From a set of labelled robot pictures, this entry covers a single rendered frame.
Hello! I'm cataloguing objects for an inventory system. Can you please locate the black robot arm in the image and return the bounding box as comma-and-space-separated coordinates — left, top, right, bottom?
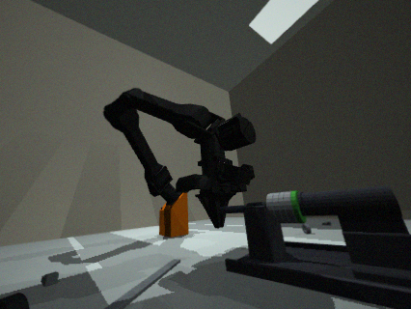
103, 88, 256, 206

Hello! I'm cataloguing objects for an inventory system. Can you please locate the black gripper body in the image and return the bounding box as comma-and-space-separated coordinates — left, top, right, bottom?
176, 153, 247, 194

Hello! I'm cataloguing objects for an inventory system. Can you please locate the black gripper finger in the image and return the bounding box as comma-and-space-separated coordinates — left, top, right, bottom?
195, 192, 224, 228
220, 192, 236, 227

